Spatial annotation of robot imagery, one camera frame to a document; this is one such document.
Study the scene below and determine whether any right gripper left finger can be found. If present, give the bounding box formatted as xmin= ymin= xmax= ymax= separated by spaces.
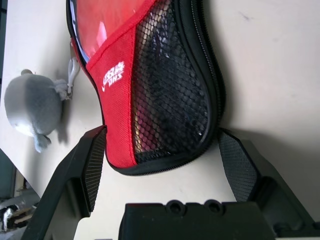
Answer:
xmin=22 ymin=124 xmax=109 ymax=240

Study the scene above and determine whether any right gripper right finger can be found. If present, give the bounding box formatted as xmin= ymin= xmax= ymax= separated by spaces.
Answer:
xmin=218 ymin=127 xmax=320 ymax=233

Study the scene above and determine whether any grey white plush keychain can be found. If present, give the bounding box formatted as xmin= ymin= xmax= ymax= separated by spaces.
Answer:
xmin=4 ymin=58 xmax=82 ymax=154

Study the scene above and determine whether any red black paddle case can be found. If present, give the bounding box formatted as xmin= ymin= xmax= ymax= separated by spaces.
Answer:
xmin=65 ymin=0 xmax=225 ymax=178

